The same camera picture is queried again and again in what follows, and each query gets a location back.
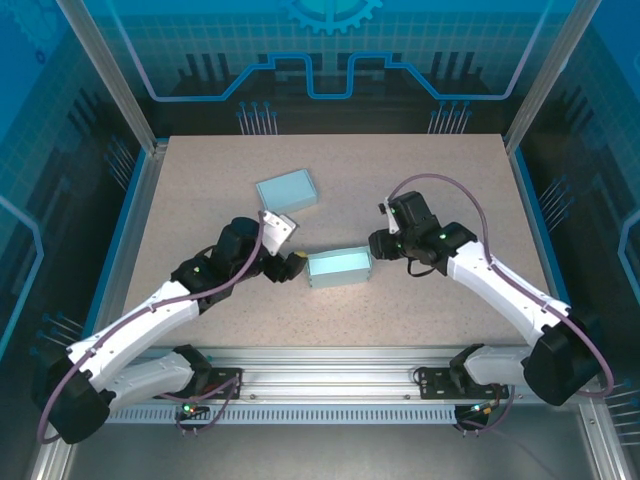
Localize slotted aluminium cable duct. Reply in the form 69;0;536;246
79;405;460;426

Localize cable connector with green light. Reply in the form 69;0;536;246
180;394;210;417
467;399;503;417

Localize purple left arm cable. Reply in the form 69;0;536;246
37;209;266;446

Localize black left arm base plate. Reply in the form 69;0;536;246
152;366;246;401

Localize aluminium frame post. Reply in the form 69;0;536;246
54;0;169;156
502;0;604;154

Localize aluminium enclosure frame rail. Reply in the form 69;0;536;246
29;394;84;480
579;399;634;480

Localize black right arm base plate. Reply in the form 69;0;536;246
417;366;516;400

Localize narrow aluminium frame rail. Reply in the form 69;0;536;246
82;142;169;364

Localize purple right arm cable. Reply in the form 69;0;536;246
387;173;616;436

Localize light blue paper box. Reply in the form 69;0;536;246
255;168;320;214
304;244;374;291

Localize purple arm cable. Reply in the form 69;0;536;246
37;209;266;446
387;173;616;436

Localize wide aluminium frame rail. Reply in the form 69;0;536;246
59;344;601;407

